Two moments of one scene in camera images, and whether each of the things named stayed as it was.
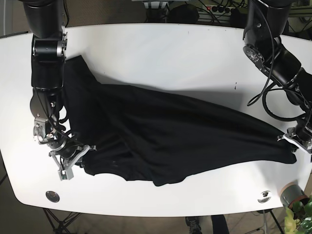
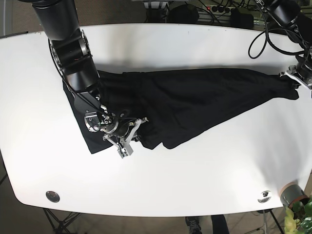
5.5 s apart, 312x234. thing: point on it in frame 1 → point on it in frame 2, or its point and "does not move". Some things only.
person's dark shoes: [193, 222] does not move
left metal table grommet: [52, 196] does not move
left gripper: [66, 153] → [119, 132]
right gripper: [291, 136] → [301, 72]
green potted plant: [298, 218] does not move
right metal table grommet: [264, 197] does not move
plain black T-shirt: [149, 134] → [181, 104]
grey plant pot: [292, 193] does not move
